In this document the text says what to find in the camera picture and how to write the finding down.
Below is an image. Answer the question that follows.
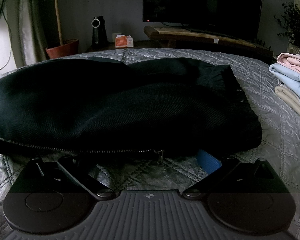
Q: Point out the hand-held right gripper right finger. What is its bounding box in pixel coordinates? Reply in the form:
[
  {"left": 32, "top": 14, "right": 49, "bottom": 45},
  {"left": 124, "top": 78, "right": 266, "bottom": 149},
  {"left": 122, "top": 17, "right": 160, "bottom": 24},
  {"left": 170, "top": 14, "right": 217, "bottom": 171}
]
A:
[{"left": 182, "top": 149, "right": 280, "bottom": 200}]

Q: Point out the black flat television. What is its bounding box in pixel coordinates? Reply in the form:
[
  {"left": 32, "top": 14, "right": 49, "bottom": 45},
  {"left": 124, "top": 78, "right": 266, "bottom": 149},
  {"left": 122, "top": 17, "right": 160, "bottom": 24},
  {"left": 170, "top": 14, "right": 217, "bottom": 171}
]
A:
[{"left": 142, "top": 0, "right": 264, "bottom": 39}]

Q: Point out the orange tissue box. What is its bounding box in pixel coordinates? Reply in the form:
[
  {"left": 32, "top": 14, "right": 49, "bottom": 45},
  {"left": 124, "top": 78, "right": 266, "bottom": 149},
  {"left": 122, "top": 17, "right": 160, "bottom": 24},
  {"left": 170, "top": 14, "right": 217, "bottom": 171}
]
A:
[{"left": 115, "top": 34, "right": 135, "bottom": 49}]

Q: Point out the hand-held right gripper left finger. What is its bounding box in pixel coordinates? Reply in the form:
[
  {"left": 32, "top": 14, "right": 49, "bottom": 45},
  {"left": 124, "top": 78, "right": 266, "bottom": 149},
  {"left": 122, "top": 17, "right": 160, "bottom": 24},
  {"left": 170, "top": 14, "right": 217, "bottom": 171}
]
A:
[{"left": 20, "top": 156, "right": 115, "bottom": 201}]

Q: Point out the wooden television bench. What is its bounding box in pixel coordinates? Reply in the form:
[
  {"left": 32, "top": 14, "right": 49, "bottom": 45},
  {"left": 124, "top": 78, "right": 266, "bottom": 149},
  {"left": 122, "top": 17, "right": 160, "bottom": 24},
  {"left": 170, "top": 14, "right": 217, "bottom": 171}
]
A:
[{"left": 144, "top": 26, "right": 274, "bottom": 58}]

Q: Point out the dark wooden side cabinet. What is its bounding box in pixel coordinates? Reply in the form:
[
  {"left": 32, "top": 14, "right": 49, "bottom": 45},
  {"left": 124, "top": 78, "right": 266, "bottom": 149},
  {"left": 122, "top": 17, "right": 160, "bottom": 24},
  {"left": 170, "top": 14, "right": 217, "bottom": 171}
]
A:
[{"left": 86, "top": 40, "right": 165, "bottom": 54}]

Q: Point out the folded beige garment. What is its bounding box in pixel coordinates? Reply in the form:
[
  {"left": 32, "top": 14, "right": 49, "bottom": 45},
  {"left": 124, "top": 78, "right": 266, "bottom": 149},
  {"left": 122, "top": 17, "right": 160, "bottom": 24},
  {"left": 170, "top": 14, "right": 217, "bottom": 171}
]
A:
[{"left": 275, "top": 85, "right": 300, "bottom": 123}]

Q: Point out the small bushy green plant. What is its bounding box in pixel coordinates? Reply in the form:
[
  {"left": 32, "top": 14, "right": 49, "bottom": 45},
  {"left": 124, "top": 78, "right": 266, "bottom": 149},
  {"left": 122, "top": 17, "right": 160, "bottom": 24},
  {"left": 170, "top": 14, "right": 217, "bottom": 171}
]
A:
[{"left": 274, "top": 2, "right": 300, "bottom": 55}]

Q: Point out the pale curtain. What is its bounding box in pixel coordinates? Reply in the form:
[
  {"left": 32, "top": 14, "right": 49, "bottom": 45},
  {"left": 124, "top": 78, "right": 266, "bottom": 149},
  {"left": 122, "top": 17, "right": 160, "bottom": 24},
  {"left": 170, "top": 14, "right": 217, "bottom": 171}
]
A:
[{"left": 14, "top": 0, "right": 49, "bottom": 69}]

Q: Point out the black jacket with orange lining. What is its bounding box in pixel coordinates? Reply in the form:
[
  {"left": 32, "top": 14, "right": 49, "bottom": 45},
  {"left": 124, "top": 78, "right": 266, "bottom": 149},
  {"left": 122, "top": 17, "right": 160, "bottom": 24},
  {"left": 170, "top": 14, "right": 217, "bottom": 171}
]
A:
[{"left": 0, "top": 57, "right": 262, "bottom": 167}]

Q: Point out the tall green potted tree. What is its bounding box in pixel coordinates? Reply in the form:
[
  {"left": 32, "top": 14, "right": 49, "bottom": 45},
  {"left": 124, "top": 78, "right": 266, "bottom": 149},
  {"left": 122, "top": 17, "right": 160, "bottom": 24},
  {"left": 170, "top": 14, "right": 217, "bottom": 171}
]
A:
[{"left": 20, "top": 0, "right": 85, "bottom": 46}]

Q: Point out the black tower speaker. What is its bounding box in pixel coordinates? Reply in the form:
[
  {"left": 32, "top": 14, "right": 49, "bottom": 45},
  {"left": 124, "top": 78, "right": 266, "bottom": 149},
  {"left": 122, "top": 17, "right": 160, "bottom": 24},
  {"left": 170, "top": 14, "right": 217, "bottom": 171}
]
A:
[{"left": 91, "top": 16, "right": 108, "bottom": 46}]

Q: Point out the grey quilted bedspread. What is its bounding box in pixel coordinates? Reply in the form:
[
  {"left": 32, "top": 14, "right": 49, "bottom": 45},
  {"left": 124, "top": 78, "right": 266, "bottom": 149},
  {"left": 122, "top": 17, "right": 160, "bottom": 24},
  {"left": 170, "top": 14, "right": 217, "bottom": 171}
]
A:
[{"left": 0, "top": 47, "right": 300, "bottom": 240}]

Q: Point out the black fan cable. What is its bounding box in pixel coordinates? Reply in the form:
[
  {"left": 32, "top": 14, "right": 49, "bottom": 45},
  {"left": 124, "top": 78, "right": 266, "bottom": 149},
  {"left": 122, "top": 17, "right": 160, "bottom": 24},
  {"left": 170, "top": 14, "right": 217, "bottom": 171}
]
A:
[{"left": 0, "top": 12, "right": 13, "bottom": 76}]

